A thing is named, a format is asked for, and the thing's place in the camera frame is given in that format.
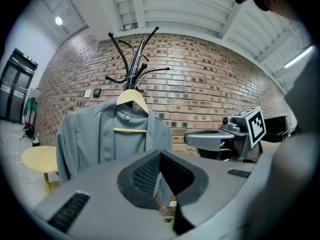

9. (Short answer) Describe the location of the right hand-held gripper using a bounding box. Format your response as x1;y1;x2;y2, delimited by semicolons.
184;106;267;164

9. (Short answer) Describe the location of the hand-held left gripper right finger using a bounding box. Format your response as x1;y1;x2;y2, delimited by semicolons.
159;149;262;236

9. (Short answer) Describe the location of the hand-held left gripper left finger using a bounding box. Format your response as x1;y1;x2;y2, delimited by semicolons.
32;148;177;240

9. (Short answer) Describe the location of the grey cardigan garment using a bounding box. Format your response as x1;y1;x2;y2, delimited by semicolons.
56;97;174;205

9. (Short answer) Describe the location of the wooden clothes hanger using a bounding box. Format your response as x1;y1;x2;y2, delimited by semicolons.
113;88;150;134

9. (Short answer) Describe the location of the black monitor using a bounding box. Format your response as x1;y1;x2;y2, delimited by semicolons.
263;115;290;143

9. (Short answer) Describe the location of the round wooden side table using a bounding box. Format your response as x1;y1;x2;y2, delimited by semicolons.
21;145;61;197

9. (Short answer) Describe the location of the black metal coat rack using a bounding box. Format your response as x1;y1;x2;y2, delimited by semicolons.
104;25;171;109

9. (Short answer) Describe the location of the green hanging garment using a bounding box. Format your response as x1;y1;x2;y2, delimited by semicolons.
22;96;39;132

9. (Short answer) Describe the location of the white ceiling tube light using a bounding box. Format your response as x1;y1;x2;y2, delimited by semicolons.
284;45;315;69

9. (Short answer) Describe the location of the black double door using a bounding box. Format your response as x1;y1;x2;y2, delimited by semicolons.
0;47;39;124

